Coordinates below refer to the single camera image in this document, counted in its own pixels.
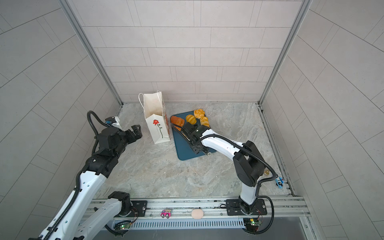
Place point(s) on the pink toy car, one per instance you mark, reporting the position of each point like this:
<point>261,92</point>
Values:
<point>166,213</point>

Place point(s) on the right circuit board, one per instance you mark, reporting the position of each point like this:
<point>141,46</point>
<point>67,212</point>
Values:
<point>252,225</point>

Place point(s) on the striped bread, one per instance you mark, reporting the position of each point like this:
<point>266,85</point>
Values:
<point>204,121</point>

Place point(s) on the teal tray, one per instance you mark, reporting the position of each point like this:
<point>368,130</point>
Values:
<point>183,149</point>

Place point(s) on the aluminium rail frame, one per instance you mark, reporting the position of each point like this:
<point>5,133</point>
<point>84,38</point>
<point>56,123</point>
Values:
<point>215,214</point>

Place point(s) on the circuit board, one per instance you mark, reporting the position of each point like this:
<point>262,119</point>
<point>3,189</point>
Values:
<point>122,226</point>
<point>252,225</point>

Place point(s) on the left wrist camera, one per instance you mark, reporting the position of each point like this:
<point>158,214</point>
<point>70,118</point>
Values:
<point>113,122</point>

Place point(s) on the left circuit board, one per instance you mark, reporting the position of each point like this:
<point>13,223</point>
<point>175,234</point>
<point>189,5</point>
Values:
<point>122,226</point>

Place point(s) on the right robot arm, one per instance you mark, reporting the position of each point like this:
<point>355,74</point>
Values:
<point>250,166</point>

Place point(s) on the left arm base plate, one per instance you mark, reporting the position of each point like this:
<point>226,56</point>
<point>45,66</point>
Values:
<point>133,209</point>

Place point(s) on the blue toy car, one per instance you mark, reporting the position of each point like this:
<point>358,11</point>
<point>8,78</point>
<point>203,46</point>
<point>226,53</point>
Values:
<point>279,182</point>

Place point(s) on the red-brown triangular bread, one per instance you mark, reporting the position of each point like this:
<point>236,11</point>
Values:
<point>177,123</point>

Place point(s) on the small striped bun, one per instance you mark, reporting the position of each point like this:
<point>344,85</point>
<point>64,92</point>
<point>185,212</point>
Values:
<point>191,119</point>

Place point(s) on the pink oval eraser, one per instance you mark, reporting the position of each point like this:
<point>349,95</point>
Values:
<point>197,214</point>

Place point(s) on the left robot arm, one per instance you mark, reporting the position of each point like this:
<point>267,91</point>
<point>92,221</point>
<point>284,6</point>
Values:
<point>67,224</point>

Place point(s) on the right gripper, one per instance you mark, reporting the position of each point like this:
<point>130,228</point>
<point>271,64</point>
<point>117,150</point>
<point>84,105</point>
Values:
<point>195,150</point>

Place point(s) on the white paper gift bag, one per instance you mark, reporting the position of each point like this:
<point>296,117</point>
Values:
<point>155,116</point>

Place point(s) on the round flower bread top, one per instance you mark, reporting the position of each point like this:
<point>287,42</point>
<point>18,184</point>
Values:
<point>199,113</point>

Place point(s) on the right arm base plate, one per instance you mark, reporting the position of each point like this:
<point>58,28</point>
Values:
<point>237,207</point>

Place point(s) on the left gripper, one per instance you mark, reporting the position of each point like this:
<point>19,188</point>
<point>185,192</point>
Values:
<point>138,133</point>

